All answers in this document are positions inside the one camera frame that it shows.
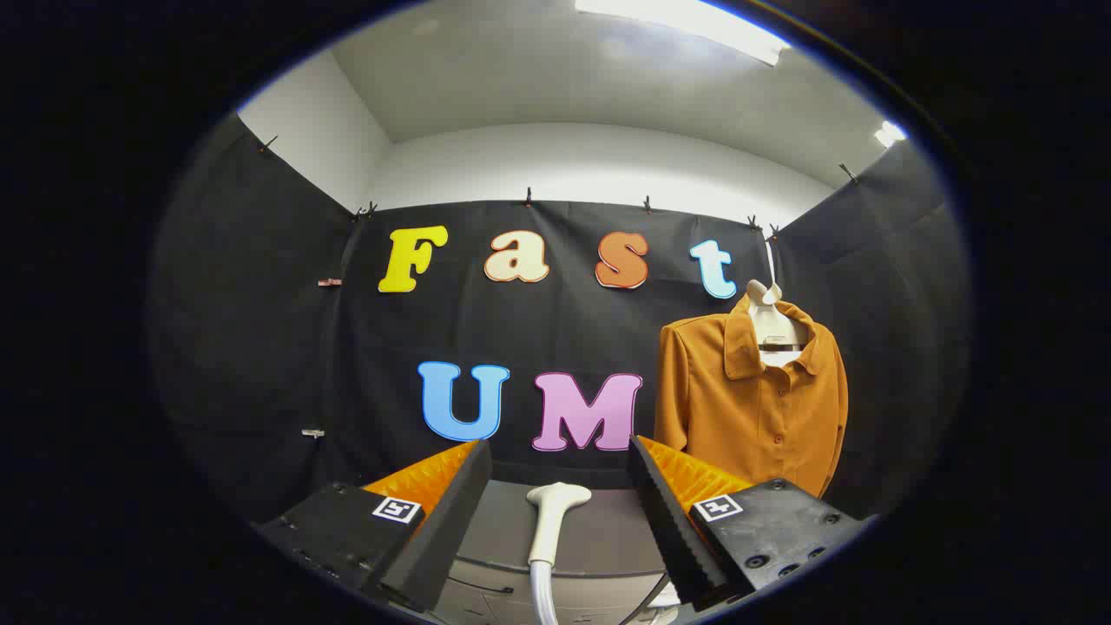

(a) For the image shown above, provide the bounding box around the white steamer hose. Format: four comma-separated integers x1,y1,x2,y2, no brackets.
529,560,562,625

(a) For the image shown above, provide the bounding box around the white mannequin torso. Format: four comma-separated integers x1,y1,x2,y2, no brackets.
746,241,812,370

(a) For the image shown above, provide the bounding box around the long ceiling light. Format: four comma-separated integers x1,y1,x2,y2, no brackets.
575,0,792,68

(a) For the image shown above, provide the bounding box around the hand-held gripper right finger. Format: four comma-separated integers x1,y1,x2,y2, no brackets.
626,435,878,611

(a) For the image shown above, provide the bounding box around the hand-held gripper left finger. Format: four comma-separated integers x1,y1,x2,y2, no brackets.
254,439,494,614

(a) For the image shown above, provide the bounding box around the black backdrop cloth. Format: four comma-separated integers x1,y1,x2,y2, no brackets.
148,113,971,530

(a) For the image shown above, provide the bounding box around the white garment steamer head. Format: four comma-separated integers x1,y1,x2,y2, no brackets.
525,482,593,567

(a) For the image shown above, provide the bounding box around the orange button-up shirt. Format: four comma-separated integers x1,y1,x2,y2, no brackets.
654,293,850,500

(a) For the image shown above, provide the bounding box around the row of black clips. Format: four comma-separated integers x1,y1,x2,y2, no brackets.
258,135,860,242

